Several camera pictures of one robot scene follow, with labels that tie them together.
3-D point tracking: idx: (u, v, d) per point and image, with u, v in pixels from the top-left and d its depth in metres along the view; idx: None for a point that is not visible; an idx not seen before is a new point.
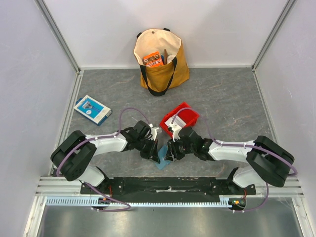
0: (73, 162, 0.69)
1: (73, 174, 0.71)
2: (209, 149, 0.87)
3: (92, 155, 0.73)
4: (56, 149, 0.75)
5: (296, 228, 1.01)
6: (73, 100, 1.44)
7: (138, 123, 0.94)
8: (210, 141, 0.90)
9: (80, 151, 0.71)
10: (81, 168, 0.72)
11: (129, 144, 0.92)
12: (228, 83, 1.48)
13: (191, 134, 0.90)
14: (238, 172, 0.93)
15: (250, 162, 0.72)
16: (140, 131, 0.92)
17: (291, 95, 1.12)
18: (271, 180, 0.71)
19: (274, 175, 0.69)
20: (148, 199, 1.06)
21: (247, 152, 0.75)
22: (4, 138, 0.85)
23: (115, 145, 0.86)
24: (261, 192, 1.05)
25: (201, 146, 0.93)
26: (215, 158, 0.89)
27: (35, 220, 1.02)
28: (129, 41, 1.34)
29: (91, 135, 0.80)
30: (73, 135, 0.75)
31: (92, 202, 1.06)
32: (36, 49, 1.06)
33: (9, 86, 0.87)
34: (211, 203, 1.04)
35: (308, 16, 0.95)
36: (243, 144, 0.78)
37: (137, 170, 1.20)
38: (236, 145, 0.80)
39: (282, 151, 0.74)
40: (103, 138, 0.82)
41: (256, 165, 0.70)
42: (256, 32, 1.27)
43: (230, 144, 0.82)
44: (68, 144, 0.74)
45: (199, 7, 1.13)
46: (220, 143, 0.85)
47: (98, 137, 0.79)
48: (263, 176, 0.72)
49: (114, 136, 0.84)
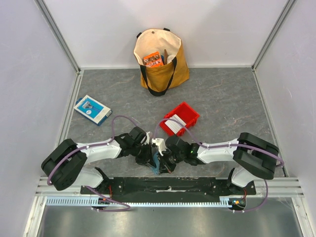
0: (63, 172, 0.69)
1: (63, 183, 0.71)
2: (197, 153, 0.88)
3: (83, 164, 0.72)
4: (47, 158, 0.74)
5: (296, 227, 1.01)
6: (73, 100, 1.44)
7: (133, 129, 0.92)
8: (197, 146, 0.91)
9: (70, 161, 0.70)
10: (72, 178, 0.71)
11: (123, 151, 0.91)
12: (228, 83, 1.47)
13: (177, 141, 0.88)
14: (234, 173, 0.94)
15: (238, 162, 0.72)
16: (136, 137, 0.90)
17: (291, 95, 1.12)
18: (261, 175, 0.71)
19: (262, 169, 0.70)
20: (148, 199, 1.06)
21: (234, 151, 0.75)
22: (4, 138, 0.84)
23: (109, 152, 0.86)
24: (261, 192, 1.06)
25: (189, 152, 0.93)
26: (204, 161, 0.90)
27: (35, 220, 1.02)
28: (129, 41, 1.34)
29: (82, 143, 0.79)
30: (64, 143, 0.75)
31: (92, 202, 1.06)
32: (36, 48, 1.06)
33: (10, 86, 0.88)
34: (211, 203, 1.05)
35: (308, 16, 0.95)
36: (228, 144, 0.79)
37: (137, 170, 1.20)
38: (221, 145, 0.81)
39: (266, 144, 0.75)
40: (96, 146, 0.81)
41: (243, 162, 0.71)
42: (256, 31, 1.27)
43: (217, 146, 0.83)
44: (59, 153, 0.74)
45: (200, 7, 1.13)
46: (207, 146, 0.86)
47: (89, 145, 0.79)
48: (253, 172, 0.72)
49: (107, 143, 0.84)
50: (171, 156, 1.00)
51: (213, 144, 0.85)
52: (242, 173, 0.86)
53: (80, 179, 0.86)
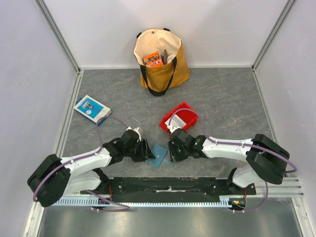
0: (47, 190, 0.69)
1: (49, 199, 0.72)
2: (203, 147, 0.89)
3: (67, 180, 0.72)
4: (32, 175, 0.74)
5: (296, 227, 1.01)
6: (73, 100, 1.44)
7: (125, 133, 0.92)
8: (202, 139, 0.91)
9: (54, 179, 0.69)
10: (58, 193, 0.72)
11: (114, 158, 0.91)
12: (228, 83, 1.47)
13: (179, 135, 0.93)
14: (237, 173, 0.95)
15: (250, 162, 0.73)
16: (127, 142, 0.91)
17: (291, 95, 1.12)
18: (269, 178, 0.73)
19: (272, 173, 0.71)
20: (148, 199, 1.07)
21: (247, 152, 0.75)
22: (4, 138, 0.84)
23: (98, 162, 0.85)
24: (261, 192, 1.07)
25: (192, 145, 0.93)
26: (208, 155, 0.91)
27: (35, 220, 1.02)
28: (129, 41, 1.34)
29: (66, 158, 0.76)
30: (48, 159, 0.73)
31: (92, 202, 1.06)
32: (36, 48, 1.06)
33: (9, 86, 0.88)
34: (211, 203, 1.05)
35: (308, 16, 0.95)
36: (241, 143, 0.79)
37: (137, 170, 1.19)
38: (233, 143, 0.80)
39: (279, 150, 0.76)
40: (81, 160, 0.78)
41: (256, 164, 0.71)
42: (256, 31, 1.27)
43: (227, 143, 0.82)
44: (43, 170, 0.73)
45: (200, 7, 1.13)
46: (215, 141, 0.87)
47: (74, 160, 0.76)
48: (262, 175, 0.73)
49: (95, 153, 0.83)
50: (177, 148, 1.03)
51: (222, 141, 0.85)
52: (247, 175, 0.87)
53: (73, 188, 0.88)
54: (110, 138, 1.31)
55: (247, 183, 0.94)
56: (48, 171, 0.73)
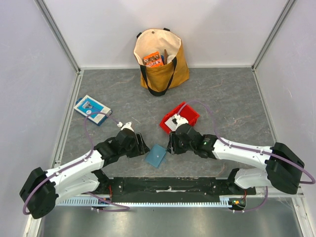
0: (35, 205, 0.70)
1: (40, 212, 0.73)
2: (214, 148, 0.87)
3: (54, 194, 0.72)
4: (22, 188, 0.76)
5: (296, 227, 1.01)
6: (73, 100, 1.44)
7: (120, 132, 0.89)
8: (213, 139, 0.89)
9: (39, 194, 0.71)
10: (46, 206, 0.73)
11: (109, 158, 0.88)
12: (228, 83, 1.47)
13: (188, 131, 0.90)
14: (240, 174, 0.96)
15: (268, 172, 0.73)
16: (122, 142, 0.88)
17: (291, 95, 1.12)
18: (285, 189, 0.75)
19: (290, 184, 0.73)
20: (148, 199, 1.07)
21: (266, 161, 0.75)
22: (4, 138, 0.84)
23: (89, 168, 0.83)
24: (261, 192, 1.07)
25: (200, 143, 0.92)
26: (217, 156, 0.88)
27: (35, 220, 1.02)
28: (129, 41, 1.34)
29: (53, 170, 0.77)
30: (34, 174, 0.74)
31: (92, 202, 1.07)
32: (36, 49, 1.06)
33: (9, 86, 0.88)
34: (211, 203, 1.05)
35: (308, 16, 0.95)
36: (260, 151, 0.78)
37: (137, 170, 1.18)
38: (252, 149, 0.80)
39: (297, 161, 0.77)
40: (68, 170, 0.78)
41: (274, 174, 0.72)
42: (256, 31, 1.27)
43: (244, 148, 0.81)
44: (31, 183, 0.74)
45: (200, 7, 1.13)
46: (228, 143, 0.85)
47: (59, 171, 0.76)
48: (277, 183, 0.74)
49: (84, 160, 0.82)
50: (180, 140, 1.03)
51: (236, 145, 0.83)
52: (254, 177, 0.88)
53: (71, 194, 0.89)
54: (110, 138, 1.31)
55: (247, 184, 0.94)
56: (35, 184, 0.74)
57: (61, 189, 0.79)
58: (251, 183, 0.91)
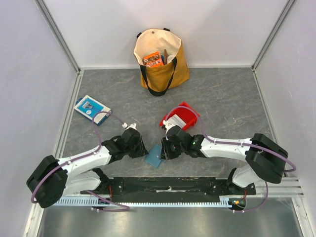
0: (45, 192, 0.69)
1: (48, 200, 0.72)
2: (201, 146, 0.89)
3: (65, 181, 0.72)
4: (30, 176, 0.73)
5: (296, 227, 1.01)
6: (73, 100, 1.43)
7: (126, 131, 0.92)
8: (200, 138, 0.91)
9: (51, 181, 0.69)
10: (56, 194, 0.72)
11: (115, 155, 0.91)
12: (228, 83, 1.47)
13: (178, 133, 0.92)
14: (236, 172, 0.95)
15: (249, 162, 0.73)
16: (128, 140, 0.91)
17: (291, 95, 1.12)
18: (269, 177, 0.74)
19: (271, 173, 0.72)
20: (148, 199, 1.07)
21: (246, 151, 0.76)
22: (4, 138, 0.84)
23: (96, 162, 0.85)
24: (261, 192, 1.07)
25: (190, 143, 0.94)
26: (207, 154, 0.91)
27: (35, 220, 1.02)
28: (129, 41, 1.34)
29: (64, 159, 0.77)
30: (45, 161, 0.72)
31: (92, 202, 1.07)
32: (36, 49, 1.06)
33: (9, 86, 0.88)
34: (211, 203, 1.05)
35: (308, 16, 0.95)
36: (240, 143, 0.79)
37: (137, 170, 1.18)
38: (233, 143, 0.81)
39: (278, 149, 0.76)
40: (79, 160, 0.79)
41: (255, 163, 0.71)
42: (256, 32, 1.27)
43: (226, 142, 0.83)
44: (40, 172, 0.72)
45: (200, 7, 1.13)
46: (214, 140, 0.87)
47: (71, 160, 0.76)
48: (260, 173, 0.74)
49: (94, 152, 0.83)
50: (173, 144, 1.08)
51: (220, 140, 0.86)
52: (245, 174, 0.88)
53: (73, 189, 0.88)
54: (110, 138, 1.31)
55: (247, 183, 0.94)
56: (45, 172, 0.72)
57: (68, 180, 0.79)
58: (249, 181, 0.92)
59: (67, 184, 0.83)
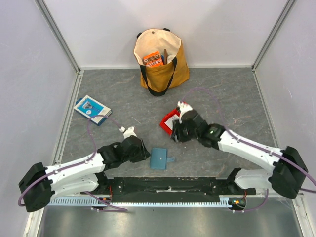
0: (30, 200, 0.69)
1: (34, 207, 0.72)
2: (219, 138, 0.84)
3: (50, 191, 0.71)
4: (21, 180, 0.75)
5: (296, 227, 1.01)
6: (73, 100, 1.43)
7: (126, 139, 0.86)
8: (219, 129, 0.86)
9: (35, 190, 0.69)
10: (42, 202, 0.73)
11: (111, 164, 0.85)
12: (228, 83, 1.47)
13: (195, 117, 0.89)
14: (241, 173, 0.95)
15: (274, 173, 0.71)
16: (126, 149, 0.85)
17: (291, 95, 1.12)
18: (286, 193, 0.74)
19: (291, 190, 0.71)
20: (148, 199, 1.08)
21: (274, 163, 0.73)
22: (4, 138, 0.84)
23: (89, 171, 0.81)
24: (261, 192, 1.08)
25: (206, 132, 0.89)
26: (221, 148, 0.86)
27: (35, 220, 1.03)
28: (129, 41, 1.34)
29: (53, 167, 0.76)
30: (34, 168, 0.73)
31: (92, 202, 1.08)
32: (36, 48, 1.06)
33: (10, 86, 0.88)
34: (211, 203, 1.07)
35: (308, 16, 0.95)
36: (270, 151, 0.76)
37: (137, 170, 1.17)
38: (260, 149, 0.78)
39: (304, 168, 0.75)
40: (67, 170, 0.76)
41: (281, 177, 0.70)
42: (256, 32, 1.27)
43: (253, 146, 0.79)
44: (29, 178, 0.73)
45: (200, 6, 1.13)
46: (237, 138, 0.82)
47: (59, 170, 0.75)
48: (280, 187, 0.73)
49: (85, 162, 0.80)
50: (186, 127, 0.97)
51: (244, 139, 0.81)
52: (255, 179, 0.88)
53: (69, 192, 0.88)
54: (110, 138, 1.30)
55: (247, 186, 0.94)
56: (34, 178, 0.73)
57: (58, 186, 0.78)
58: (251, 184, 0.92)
59: (58, 189, 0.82)
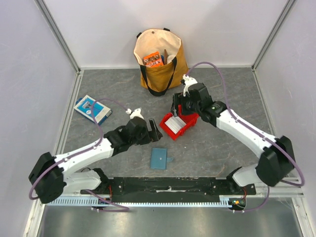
0: (44, 189, 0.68)
1: (48, 196, 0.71)
2: (219, 115, 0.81)
3: (62, 178, 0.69)
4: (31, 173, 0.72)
5: (296, 227, 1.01)
6: (73, 100, 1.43)
7: (130, 120, 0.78)
8: (222, 107, 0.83)
9: (48, 178, 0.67)
10: (56, 191, 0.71)
11: (119, 147, 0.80)
12: (228, 83, 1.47)
13: (202, 90, 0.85)
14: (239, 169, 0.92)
15: (261, 156, 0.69)
16: (132, 132, 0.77)
17: (291, 95, 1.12)
18: (268, 179, 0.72)
19: (274, 177, 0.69)
20: (148, 199, 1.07)
21: (264, 147, 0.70)
22: (4, 138, 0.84)
23: (98, 156, 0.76)
24: (261, 192, 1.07)
25: (208, 106, 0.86)
26: (218, 125, 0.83)
27: (35, 220, 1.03)
28: (129, 41, 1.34)
29: (62, 155, 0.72)
30: (42, 158, 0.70)
31: (92, 202, 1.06)
32: (36, 49, 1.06)
33: (10, 86, 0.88)
34: (211, 203, 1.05)
35: (308, 16, 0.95)
36: (263, 136, 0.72)
37: (137, 170, 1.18)
38: (255, 133, 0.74)
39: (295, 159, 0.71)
40: (77, 156, 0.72)
41: (266, 161, 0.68)
42: (256, 31, 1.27)
43: (248, 129, 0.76)
44: (39, 169, 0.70)
45: (200, 6, 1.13)
46: (236, 118, 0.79)
47: (68, 157, 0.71)
48: (263, 171, 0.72)
49: (93, 147, 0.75)
50: (188, 101, 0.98)
51: (243, 121, 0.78)
52: (248, 174, 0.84)
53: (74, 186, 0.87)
54: None
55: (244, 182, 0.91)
56: (44, 169, 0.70)
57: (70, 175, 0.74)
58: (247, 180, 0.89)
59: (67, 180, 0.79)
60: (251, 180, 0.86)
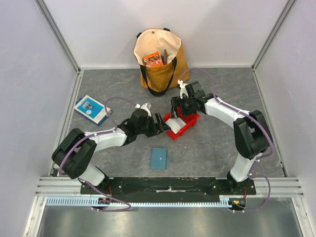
0: (75, 160, 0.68)
1: (76, 171, 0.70)
2: (206, 102, 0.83)
3: (94, 150, 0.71)
4: (56, 150, 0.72)
5: (296, 227, 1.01)
6: (73, 100, 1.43)
7: (133, 112, 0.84)
8: (210, 96, 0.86)
9: (80, 149, 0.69)
10: (84, 165, 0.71)
11: (129, 138, 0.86)
12: (228, 83, 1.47)
13: (194, 85, 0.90)
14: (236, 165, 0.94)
15: (234, 126, 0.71)
16: (137, 122, 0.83)
17: (291, 95, 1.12)
18: (244, 150, 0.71)
19: (247, 145, 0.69)
20: (147, 199, 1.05)
21: (237, 118, 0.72)
22: (4, 138, 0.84)
23: (114, 140, 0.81)
24: (261, 192, 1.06)
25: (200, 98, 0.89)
26: (207, 111, 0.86)
27: (35, 220, 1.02)
28: (129, 41, 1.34)
29: (90, 132, 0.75)
30: (72, 133, 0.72)
31: (92, 202, 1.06)
32: (36, 48, 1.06)
33: (10, 86, 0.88)
34: (211, 203, 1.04)
35: (308, 16, 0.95)
36: (238, 111, 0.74)
37: (137, 170, 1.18)
38: (231, 109, 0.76)
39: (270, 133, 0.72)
40: (103, 135, 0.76)
41: (238, 129, 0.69)
42: (256, 32, 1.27)
43: (227, 107, 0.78)
44: (68, 143, 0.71)
45: (200, 6, 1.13)
46: (218, 101, 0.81)
47: (97, 134, 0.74)
48: (239, 142, 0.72)
49: (113, 131, 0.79)
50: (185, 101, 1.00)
51: (225, 103, 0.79)
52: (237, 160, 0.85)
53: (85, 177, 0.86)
54: None
55: (238, 176, 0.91)
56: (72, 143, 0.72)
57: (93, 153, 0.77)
58: (238, 171, 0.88)
59: None
60: (240, 169, 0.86)
